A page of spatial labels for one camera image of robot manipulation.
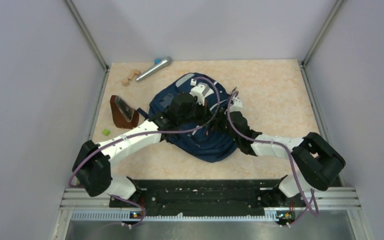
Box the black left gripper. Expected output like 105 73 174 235
178 97 216 127

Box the navy blue student backpack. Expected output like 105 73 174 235
137 72 237 163

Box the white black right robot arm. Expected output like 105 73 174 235
214 111 346 206

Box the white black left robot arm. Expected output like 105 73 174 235
73 92 213 207

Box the silver microphone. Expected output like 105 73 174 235
135 56 173 82

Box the brown wooden metronome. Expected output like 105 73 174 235
109 95 139 130

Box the wooden block puzzle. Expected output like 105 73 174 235
121 69 141 87

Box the small green cube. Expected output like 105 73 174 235
102 128 111 137

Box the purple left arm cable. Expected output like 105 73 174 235
68 76 222 228

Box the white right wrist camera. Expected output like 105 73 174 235
228 94 243 113

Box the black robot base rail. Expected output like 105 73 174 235
109 179 305 218

